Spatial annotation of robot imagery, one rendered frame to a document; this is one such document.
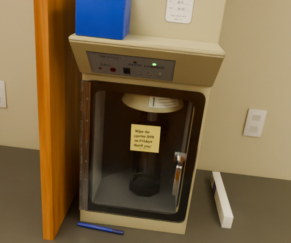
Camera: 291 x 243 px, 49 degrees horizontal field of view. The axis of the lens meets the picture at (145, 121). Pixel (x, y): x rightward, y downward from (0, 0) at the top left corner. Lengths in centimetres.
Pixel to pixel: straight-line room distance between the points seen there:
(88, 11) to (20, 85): 76
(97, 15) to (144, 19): 14
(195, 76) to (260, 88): 59
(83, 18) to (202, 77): 29
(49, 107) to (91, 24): 22
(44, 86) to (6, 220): 48
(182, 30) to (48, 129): 39
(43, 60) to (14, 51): 62
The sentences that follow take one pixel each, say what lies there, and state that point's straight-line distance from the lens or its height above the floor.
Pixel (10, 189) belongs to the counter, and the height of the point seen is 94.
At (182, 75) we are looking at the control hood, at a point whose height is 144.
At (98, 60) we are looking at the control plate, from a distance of 73.
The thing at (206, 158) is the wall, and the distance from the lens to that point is 138.
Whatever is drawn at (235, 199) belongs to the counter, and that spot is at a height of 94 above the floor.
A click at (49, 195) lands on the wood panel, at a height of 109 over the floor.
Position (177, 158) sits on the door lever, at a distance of 86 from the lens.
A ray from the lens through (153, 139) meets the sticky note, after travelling 84.
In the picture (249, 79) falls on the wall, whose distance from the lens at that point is 128.
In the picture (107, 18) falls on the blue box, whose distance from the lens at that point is 68.
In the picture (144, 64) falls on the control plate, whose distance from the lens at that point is 71.
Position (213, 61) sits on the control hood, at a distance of 69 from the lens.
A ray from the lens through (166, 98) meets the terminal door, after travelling 80.
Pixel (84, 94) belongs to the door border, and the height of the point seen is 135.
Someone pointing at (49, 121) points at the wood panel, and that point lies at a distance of 79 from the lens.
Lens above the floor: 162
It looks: 23 degrees down
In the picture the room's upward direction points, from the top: 6 degrees clockwise
